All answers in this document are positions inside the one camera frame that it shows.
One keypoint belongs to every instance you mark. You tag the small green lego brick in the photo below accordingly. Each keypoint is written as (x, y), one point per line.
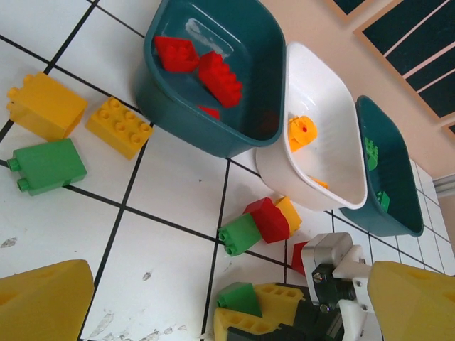
(384, 202)

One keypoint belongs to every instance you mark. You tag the long green lego brick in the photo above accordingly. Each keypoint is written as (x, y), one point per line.
(371, 156)

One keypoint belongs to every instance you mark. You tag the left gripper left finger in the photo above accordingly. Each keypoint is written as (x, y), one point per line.
(39, 305)

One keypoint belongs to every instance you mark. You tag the sloped green lego brick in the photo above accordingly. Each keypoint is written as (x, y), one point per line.
(238, 298)

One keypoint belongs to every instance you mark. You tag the long red lego brick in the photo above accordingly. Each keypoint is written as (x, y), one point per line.
(220, 81)

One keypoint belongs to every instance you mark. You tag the long yellow lego brick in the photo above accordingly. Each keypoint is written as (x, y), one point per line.
(320, 183)

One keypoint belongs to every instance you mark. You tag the teal plastic container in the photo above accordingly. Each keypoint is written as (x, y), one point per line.
(398, 177)
(170, 120)

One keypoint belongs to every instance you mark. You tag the aluminium frame post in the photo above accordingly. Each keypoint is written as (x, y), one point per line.
(446, 186)

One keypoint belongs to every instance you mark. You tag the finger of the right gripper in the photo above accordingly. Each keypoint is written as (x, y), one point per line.
(238, 323)
(281, 295)

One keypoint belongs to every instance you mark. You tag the white plastic container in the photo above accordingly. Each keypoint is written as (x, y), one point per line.
(320, 89)

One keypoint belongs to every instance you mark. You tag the tall yellow lego brick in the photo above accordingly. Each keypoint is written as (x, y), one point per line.
(46, 106)

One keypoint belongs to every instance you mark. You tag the small yellow lego brick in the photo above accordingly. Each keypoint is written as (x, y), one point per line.
(293, 215)

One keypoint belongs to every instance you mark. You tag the studded yellow lego brick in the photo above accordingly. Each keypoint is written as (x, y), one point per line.
(117, 131)

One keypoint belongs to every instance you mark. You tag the round yellow lego piece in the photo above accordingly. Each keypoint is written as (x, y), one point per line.
(302, 136)

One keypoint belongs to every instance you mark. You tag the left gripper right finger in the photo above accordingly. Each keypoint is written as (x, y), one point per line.
(416, 305)

